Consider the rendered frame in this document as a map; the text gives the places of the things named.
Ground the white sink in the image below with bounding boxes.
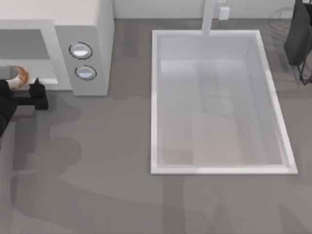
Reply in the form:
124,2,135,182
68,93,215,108
150,29,299,175

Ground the small microwave knob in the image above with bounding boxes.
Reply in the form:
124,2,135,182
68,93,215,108
74,65,98,81

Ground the large microwave knob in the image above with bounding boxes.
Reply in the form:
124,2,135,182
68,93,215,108
69,41,94,60

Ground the tall white tap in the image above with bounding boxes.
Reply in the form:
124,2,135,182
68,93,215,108
200,0,215,37

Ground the small white tap handle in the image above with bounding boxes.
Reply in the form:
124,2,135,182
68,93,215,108
218,6,231,20

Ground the pale microwave oven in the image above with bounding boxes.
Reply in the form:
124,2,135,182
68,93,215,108
0,0,115,97

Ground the brown bread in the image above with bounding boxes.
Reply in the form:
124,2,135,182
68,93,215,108
5,66,30,90

